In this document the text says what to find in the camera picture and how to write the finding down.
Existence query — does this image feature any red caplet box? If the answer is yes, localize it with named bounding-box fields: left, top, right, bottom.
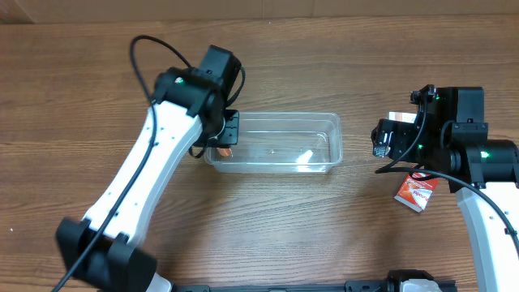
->
left=394, top=173, right=438, bottom=213

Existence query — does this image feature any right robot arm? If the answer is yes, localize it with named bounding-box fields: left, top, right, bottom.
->
left=371, top=84, right=518, bottom=291

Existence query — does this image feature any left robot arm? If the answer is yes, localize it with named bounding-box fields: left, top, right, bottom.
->
left=54, top=45, right=245, bottom=291

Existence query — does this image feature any white Hansaplast plaster box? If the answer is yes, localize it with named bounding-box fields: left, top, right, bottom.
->
left=388, top=112, right=417, bottom=123

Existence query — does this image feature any clear plastic container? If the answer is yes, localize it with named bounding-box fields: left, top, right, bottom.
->
left=204, top=112, right=343, bottom=174

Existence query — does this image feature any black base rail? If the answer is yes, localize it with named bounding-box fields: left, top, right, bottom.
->
left=97, top=269, right=459, bottom=292

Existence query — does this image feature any orange tube white cap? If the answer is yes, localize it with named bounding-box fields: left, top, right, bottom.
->
left=217, top=148, right=233, bottom=157

